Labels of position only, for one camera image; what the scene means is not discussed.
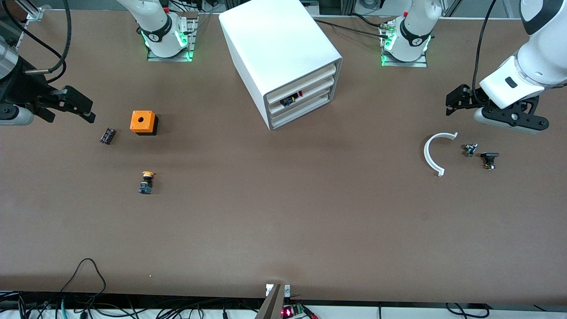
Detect red push button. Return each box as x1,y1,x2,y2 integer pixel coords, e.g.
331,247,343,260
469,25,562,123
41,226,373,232
280,90,304,107

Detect yellow push button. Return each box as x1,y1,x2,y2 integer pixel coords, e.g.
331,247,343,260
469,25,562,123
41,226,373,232
138,171,155,195

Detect orange box with hole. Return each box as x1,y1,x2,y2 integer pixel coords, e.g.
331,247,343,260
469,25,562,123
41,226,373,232
130,110,159,136

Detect white curved plastic arc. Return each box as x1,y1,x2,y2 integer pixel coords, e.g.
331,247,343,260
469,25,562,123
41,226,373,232
423,132,458,177

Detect circuit board with red light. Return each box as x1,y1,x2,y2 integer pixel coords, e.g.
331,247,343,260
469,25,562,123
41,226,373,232
281,303,307,319

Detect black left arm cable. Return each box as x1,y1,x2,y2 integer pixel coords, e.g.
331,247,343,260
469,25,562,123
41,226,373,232
472,0,497,105

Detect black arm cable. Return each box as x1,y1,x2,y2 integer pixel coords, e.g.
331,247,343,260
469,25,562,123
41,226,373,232
0,0,72,85
472,0,497,105

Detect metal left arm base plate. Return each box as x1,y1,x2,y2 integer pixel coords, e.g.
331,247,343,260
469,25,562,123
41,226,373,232
381,20,428,68

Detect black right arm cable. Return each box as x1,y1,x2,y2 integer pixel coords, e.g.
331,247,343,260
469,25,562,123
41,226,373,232
0,0,72,85

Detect aluminium frame profile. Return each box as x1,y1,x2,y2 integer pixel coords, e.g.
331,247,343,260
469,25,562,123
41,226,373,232
16,0,46,49

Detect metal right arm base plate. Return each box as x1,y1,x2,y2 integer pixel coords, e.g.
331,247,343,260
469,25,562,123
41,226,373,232
147,18,198,62

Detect black cable behind cabinet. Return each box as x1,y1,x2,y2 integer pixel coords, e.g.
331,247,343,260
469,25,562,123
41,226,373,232
310,18,390,40

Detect black looped cable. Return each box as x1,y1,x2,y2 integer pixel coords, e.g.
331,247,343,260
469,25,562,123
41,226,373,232
59,258,107,306

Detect black curled cable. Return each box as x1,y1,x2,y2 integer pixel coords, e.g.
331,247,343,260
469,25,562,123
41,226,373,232
445,303,489,319

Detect tangled black cables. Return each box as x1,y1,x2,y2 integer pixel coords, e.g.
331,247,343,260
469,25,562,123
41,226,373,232
0,290,266,319

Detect grey angled post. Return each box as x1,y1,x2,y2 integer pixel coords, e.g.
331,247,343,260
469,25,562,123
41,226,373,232
255,284,285,319

